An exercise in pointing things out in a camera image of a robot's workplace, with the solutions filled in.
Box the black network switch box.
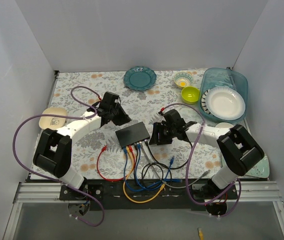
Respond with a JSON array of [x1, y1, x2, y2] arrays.
[[115, 122, 150, 148]]

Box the red ethernet cable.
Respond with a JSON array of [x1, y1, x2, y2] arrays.
[[97, 145, 135, 181]]

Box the black ethernet cable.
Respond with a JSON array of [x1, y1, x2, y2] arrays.
[[134, 143, 165, 187]]

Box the grey ethernet cable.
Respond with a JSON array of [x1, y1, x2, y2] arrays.
[[139, 142, 210, 189]]

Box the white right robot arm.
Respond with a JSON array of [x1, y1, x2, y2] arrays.
[[149, 109, 264, 199]]

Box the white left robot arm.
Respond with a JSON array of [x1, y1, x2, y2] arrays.
[[33, 92, 131, 200]]

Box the floral table mat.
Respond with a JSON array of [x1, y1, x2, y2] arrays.
[[30, 69, 255, 180]]

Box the lime green bowl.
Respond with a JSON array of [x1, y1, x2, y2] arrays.
[[181, 86, 200, 105]]

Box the striped plate in bin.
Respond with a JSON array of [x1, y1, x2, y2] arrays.
[[200, 89, 211, 115]]

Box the teal scalloped plate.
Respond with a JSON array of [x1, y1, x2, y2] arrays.
[[123, 66, 157, 92]]

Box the patterned small bowl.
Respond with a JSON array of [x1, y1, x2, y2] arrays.
[[173, 71, 193, 88]]

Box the small white bowl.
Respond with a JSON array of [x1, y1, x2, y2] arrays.
[[215, 122, 234, 129]]

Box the white round plate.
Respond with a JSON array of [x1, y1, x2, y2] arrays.
[[205, 86, 246, 121]]

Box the clear teal plastic bin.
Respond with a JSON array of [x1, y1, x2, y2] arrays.
[[199, 67, 248, 123]]

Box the cream panda dish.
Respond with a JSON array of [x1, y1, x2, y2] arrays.
[[39, 107, 68, 130]]

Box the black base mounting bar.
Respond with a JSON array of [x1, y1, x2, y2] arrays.
[[59, 179, 238, 211]]

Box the mint green divided tray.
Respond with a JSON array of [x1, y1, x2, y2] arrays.
[[245, 155, 270, 179]]

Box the yellow connector on floor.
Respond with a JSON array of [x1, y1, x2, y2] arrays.
[[197, 228, 204, 240]]

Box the yellow ethernet cable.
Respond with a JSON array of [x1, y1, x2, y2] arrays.
[[123, 145, 167, 204]]

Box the aluminium frame rail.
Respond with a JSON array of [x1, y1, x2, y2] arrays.
[[11, 181, 284, 236]]

